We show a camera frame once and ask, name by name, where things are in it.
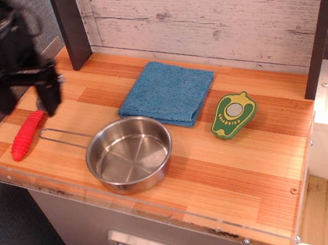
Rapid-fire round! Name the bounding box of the small steel pan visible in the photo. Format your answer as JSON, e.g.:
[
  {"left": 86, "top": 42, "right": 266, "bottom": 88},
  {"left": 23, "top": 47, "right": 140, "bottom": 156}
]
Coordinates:
[{"left": 39, "top": 116, "right": 173, "bottom": 195}]

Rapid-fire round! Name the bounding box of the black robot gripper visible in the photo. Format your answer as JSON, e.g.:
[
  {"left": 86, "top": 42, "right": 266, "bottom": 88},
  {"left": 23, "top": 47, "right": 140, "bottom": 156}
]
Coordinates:
[{"left": 0, "top": 17, "right": 63, "bottom": 116}]

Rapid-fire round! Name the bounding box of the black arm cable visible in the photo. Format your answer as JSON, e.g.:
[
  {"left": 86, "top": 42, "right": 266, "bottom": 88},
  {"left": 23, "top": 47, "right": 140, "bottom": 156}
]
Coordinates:
[{"left": 13, "top": 4, "right": 44, "bottom": 39}]

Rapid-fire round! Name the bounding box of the dark right shelf post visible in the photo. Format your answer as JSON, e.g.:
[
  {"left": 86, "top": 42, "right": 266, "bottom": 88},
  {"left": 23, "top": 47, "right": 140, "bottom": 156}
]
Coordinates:
[{"left": 304, "top": 0, "right": 328, "bottom": 100}]

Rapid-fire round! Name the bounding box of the red handled metal spoon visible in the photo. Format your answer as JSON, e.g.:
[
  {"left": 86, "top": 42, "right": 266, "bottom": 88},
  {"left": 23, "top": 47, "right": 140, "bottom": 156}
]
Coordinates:
[{"left": 11, "top": 98, "right": 44, "bottom": 161}]

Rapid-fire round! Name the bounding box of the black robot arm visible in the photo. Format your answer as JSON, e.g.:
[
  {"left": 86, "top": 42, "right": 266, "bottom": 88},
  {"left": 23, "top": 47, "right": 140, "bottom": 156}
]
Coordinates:
[{"left": 0, "top": 0, "right": 61, "bottom": 116}]

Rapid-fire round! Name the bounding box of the dark left shelf post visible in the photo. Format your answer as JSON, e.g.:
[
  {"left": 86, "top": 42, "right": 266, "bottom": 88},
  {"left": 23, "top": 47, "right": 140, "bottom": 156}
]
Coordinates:
[{"left": 50, "top": 0, "right": 93, "bottom": 71}]

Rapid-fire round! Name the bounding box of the green toy pepper half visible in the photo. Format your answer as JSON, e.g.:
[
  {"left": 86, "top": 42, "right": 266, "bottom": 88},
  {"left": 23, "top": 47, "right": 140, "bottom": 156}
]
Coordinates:
[{"left": 210, "top": 91, "right": 257, "bottom": 139}]

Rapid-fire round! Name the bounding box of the dark shelf post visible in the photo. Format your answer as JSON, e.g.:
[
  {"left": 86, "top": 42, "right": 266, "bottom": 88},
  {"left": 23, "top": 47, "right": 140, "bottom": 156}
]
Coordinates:
[
  {"left": 304, "top": 0, "right": 328, "bottom": 100},
  {"left": 50, "top": 0, "right": 93, "bottom": 71}
]

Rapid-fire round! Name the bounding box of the blue folded towel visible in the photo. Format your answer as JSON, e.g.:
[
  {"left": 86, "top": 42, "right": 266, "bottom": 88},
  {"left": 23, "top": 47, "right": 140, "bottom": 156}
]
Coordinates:
[{"left": 118, "top": 61, "right": 214, "bottom": 128}]

